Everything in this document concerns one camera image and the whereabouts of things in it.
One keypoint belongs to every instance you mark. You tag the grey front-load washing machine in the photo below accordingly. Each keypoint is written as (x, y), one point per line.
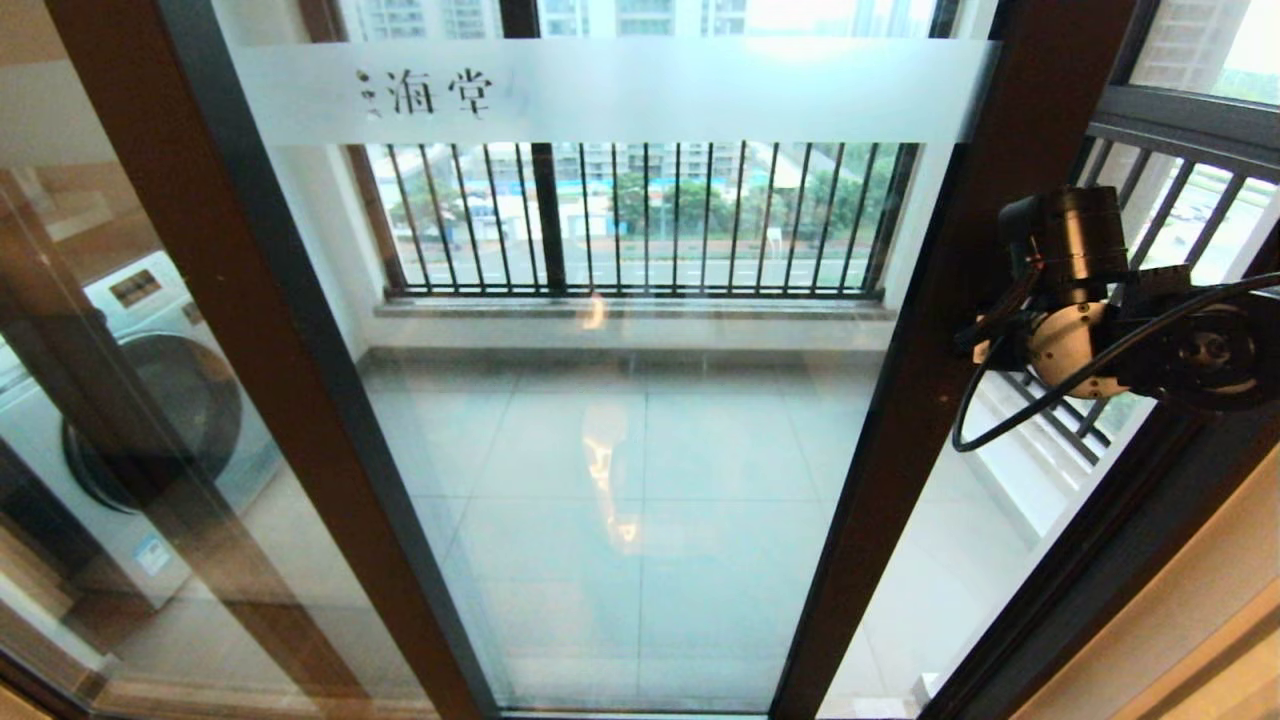
(150, 420)

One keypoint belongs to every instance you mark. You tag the dark door frame with track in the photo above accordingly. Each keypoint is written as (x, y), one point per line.
(1100, 580)

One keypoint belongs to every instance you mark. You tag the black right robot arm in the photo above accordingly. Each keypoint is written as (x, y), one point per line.
(1150, 340)

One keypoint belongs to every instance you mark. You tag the short grey stone window sill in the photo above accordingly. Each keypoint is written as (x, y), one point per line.
(1020, 470)

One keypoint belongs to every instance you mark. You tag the long grey stone window sill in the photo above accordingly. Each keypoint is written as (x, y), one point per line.
(640, 308)

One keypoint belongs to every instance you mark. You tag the wide black window railing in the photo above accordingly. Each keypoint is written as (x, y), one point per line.
(545, 210)

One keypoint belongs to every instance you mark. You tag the narrow black window railing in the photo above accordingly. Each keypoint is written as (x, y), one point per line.
(1190, 120)

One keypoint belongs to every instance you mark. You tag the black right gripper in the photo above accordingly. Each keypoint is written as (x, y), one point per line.
(1005, 340)

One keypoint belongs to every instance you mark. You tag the sliding glass door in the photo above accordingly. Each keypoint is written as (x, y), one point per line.
(1040, 150)

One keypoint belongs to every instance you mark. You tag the brown framed fixed glass door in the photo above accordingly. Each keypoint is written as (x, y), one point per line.
(250, 350)

